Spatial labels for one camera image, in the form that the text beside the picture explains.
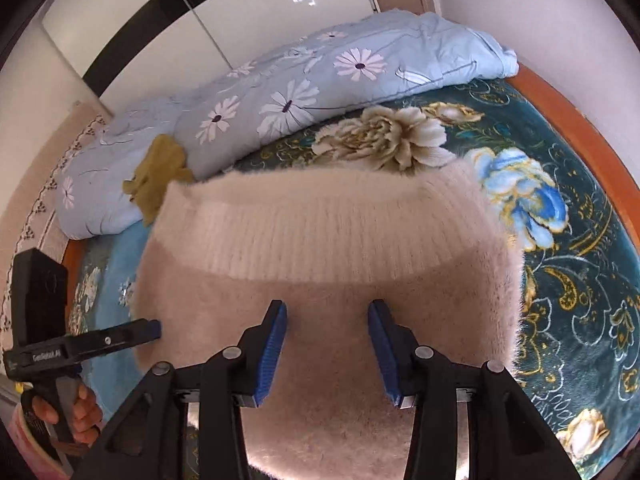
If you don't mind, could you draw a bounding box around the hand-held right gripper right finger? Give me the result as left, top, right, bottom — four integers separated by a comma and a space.
367, 300, 583, 480

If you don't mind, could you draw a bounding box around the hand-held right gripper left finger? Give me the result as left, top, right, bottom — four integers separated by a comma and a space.
72, 300, 288, 480

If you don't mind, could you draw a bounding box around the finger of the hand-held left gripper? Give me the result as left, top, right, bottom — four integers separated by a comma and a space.
64, 318, 162, 361

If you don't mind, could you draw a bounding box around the beige fuzzy sweater robot print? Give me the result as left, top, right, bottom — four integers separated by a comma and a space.
131, 160, 526, 480

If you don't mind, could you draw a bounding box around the person's left hand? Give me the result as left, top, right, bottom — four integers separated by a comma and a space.
22, 385, 104, 448

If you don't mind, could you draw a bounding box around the beige cloth embroidered trim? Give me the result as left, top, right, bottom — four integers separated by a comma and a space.
0, 102, 113, 311

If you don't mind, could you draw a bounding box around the person's pink clothing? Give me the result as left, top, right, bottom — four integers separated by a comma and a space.
10, 400, 73, 480

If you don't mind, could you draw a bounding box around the olive knitted garment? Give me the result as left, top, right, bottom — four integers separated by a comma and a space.
122, 134, 196, 228

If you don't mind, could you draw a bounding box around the teal floral plush blanket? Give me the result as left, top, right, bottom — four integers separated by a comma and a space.
65, 77, 640, 480

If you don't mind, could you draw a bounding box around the grey floral pillow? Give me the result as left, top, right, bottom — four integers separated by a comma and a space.
52, 10, 518, 241

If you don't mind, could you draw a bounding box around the white wardrobe black stripe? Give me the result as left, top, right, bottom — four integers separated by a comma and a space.
40, 0, 382, 97

